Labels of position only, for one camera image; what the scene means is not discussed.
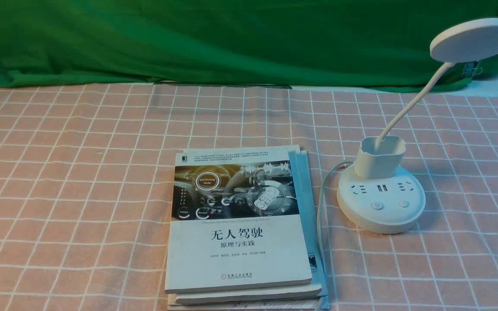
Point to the white desk lamp with sockets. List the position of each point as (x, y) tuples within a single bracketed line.
[(375, 192)]

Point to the white self-driving book top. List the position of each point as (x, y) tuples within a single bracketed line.
[(236, 221)]

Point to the green backdrop cloth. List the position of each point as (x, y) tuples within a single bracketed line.
[(382, 44)]

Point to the blue bottom book in stack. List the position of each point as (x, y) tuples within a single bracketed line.
[(317, 303)]

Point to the metal binder clip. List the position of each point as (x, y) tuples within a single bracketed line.
[(472, 69)]

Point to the pink checkered tablecloth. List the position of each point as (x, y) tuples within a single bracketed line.
[(86, 182)]

